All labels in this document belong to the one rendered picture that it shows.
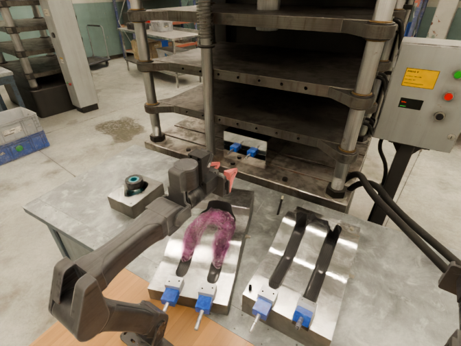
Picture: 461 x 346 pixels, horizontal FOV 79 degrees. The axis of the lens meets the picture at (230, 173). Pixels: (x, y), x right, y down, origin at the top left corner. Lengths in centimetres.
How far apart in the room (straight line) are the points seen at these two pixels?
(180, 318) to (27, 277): 162
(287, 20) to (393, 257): 104
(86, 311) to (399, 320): 87
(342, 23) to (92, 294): 120
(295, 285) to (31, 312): 171
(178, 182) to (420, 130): 106
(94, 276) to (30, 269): 194
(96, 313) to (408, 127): 127
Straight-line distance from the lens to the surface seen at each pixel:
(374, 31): 117
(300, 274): 97
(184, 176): 65
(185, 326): 97
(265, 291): 88
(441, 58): 133
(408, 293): 117
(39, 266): 248
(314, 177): 159
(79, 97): 487
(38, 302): 227
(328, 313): 91
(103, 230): 130
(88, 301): 57
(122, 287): 109
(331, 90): 131
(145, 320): 78
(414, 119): 139
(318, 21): 133
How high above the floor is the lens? 165
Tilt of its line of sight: 34 degrees down
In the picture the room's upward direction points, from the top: straight up
